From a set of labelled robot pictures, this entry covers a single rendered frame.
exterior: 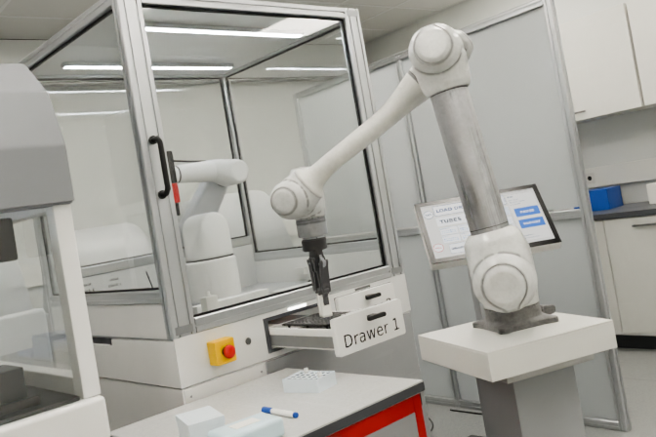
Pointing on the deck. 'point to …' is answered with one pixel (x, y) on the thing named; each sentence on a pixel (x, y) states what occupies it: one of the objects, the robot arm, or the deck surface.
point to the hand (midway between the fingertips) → (324, 304)
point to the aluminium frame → (170, 289)
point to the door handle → (162, 166)
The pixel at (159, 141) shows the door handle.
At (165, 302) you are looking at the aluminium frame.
